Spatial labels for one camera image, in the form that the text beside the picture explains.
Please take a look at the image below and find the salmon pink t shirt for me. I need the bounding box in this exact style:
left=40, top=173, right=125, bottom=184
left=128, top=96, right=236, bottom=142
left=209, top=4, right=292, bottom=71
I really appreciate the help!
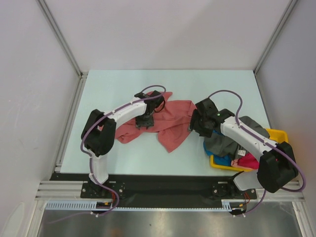
left=115, top=92, right=196, bottom=153

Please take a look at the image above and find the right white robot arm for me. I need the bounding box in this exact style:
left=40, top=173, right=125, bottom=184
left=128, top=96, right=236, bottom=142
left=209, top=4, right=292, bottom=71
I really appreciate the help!
left=189, top=98, right=299, bottom=198

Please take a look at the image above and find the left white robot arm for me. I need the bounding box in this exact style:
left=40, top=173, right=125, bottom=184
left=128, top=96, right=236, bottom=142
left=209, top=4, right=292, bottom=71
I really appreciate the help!
left=80, top=90, right=165, bottom=198

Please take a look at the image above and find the grey t shirt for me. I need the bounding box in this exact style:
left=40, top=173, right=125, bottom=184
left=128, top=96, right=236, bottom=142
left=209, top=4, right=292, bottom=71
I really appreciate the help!
left=203, top=116, right=270, bottom=160

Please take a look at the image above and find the blue t shirt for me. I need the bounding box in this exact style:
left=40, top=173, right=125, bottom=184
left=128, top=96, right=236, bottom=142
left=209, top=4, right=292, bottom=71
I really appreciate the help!
left=203, top=131, right=236, bottom=166

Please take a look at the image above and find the magenta t shirt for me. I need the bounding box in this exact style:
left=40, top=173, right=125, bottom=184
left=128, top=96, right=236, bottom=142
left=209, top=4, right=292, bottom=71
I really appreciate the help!
left=231, top=153, right=259, bottom=170

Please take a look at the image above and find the yellow plastic bin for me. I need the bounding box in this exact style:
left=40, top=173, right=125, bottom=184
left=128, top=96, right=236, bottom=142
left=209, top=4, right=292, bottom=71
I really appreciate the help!
left=209, top=129, right=288, bottom=172

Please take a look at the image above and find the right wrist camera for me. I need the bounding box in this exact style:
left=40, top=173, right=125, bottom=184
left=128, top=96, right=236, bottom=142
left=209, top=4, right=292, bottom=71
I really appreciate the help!
left=196, top=98, right=218, bottom=117

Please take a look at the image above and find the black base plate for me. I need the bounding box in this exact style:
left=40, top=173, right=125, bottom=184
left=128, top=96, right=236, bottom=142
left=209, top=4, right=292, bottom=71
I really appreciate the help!
left=50, top=173, right=257, bottom=205

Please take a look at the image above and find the slotted cable duct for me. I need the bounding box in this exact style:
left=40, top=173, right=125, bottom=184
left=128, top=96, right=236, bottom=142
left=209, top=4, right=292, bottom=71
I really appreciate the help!
left=45, top=200, right=245, bottom=212

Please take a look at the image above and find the aluminium frame rail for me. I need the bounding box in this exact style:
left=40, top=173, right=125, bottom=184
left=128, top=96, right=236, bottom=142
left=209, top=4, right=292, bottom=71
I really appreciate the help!
left=35, top=181, right=305, bottom=202

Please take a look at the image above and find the right aluminium corner post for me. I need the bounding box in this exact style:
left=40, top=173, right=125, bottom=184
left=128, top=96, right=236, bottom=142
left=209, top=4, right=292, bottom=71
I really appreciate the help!
left=253, top=0, right=300, bottom=76

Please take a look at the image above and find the aluminium corner post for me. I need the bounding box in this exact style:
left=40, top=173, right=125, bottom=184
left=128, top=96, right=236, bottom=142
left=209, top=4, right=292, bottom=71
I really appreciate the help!
left=36, top=0, right=83, bottom=77
left=253, top=0, right=300, bottom=76

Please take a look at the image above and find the left aluminium corner post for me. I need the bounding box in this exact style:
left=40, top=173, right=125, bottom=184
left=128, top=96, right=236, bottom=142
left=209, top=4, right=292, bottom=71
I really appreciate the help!
left=36, top=0, right=83, bottom=77

